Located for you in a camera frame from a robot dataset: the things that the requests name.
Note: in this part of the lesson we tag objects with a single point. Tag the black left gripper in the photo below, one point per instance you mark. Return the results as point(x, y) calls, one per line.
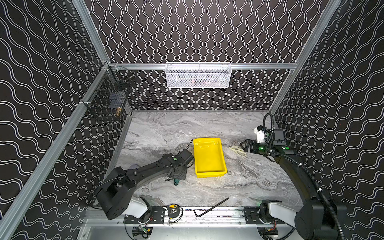
point(186, 156)

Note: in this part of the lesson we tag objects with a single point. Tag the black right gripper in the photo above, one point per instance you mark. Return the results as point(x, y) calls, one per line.
point(248, 144)

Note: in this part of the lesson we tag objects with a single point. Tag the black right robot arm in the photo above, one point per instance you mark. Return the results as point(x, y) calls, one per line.
point(320, 217)

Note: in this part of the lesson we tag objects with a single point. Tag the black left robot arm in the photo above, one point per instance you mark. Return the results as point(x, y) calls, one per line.
point(116, 192)

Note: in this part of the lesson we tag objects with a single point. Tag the yellow plastic bin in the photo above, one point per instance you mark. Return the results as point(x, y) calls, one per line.
point(209, 158)

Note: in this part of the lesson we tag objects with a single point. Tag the yellow black tape measure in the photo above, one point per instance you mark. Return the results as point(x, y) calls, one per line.
point(175, 213)

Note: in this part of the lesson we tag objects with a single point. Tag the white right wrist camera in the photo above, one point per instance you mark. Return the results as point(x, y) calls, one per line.
point(259, 131)

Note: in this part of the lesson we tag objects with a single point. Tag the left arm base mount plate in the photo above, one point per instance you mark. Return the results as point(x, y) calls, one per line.
point(156, 215)

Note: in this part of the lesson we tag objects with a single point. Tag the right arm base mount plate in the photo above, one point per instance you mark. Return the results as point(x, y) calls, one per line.
point(255, 216)

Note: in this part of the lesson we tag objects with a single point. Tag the white mesh wall basket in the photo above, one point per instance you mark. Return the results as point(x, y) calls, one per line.
point(196, 75)

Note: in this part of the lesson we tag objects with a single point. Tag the black wire wall basket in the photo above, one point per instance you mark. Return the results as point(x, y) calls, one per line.
point(109, 101)

